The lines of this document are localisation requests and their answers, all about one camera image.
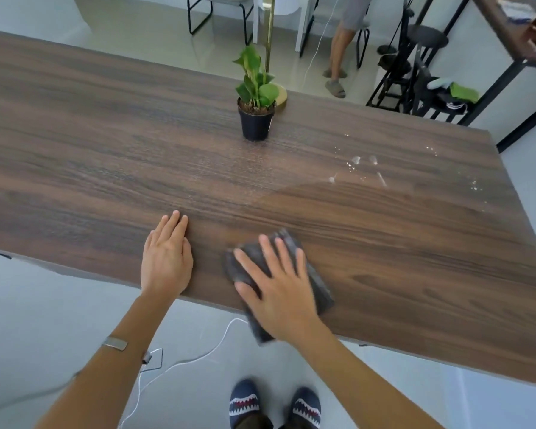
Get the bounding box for green plant in black pot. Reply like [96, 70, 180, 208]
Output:
[232, 44, 281, 142]

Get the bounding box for white floor cable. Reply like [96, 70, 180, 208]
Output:
[116, 318, 249, 429]

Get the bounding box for spilled water drops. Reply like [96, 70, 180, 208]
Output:
[327, 131, 485, 192]

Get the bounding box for black frame chair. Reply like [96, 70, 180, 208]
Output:
[187, 0, 255, 46]

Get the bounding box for white papers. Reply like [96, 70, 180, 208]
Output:
[496, 0, 536, 21]

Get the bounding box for person's left shark-print shoe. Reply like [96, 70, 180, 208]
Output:
[229, 379, 262, 429]

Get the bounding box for thin white hanging cable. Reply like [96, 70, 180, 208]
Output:
[303, 0, 340, 87]

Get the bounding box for black chair with clothes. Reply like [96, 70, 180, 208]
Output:
[411, 62, 481, 125]

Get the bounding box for wooden desk with black frame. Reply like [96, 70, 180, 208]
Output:
[456, 0, 536, 153]

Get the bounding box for person's left forearm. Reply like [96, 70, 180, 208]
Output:
[35, 294, 179, 429]

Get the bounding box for black round stool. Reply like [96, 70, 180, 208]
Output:
[402, 24, 450, 85]

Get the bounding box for black metal rack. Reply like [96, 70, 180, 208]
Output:
[365, 0, 434, 115]

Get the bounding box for person's right forearm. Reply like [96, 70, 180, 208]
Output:
[290, 324, 447, 429]

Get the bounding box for green cloth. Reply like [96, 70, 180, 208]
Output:
[448, 82, 480, 105]

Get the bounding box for person's shark-print shoe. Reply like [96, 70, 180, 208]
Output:
[229, 379, 262, 429]
[289, 387, 322, 429]

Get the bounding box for grey cleaning cloth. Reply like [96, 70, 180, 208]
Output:
[225, 228, 336, 345]

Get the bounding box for person's right hand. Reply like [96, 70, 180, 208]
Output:
[233, 234, 328, 350]

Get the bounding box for person's right shark-print shoe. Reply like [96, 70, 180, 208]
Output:
[289, 387, 322, 429]

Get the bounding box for person's left hand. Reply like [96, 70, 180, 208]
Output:
[141, 211, 194, 304]

